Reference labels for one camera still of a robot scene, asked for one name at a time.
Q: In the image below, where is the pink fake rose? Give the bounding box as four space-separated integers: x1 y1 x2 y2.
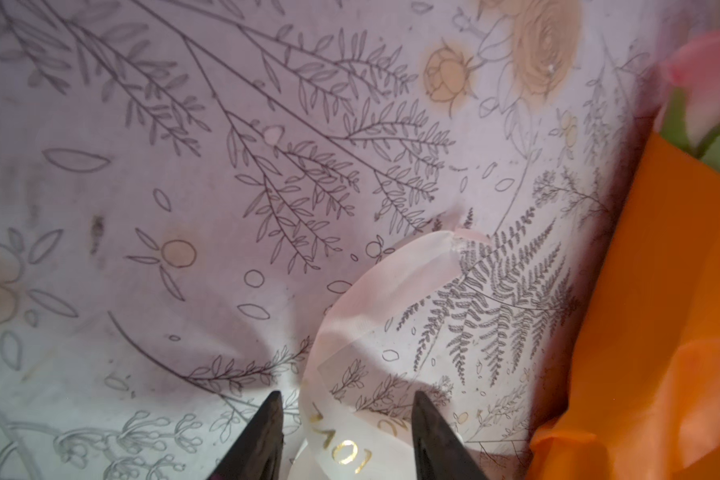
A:
654 30 720 156

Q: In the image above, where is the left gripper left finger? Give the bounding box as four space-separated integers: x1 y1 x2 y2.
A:
208 391 284 480

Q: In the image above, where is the white ribbon strip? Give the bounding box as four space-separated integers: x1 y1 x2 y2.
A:
288 229 492 479

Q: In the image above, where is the orange wrapping paper sheet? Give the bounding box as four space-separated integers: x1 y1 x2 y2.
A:
528 135 720 479

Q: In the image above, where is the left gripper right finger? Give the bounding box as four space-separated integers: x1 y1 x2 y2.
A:
412 391 487 480

